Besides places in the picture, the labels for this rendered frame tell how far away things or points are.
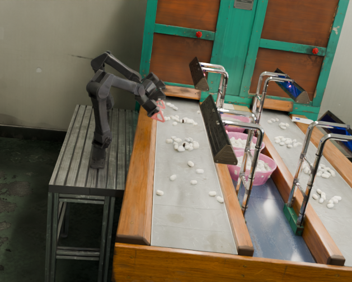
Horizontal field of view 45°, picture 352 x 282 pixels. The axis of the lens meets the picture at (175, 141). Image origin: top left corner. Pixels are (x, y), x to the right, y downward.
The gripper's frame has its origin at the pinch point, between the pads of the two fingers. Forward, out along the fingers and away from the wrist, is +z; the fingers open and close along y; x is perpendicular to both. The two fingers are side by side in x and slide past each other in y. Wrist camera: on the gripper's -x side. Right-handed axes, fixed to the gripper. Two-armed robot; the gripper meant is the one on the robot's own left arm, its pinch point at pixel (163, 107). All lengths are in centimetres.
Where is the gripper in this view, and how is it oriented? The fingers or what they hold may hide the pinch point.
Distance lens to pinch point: 270.1
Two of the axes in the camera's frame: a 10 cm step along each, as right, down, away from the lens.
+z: 6.7, 6.8, 2.8
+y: -0.2, -3.6, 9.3
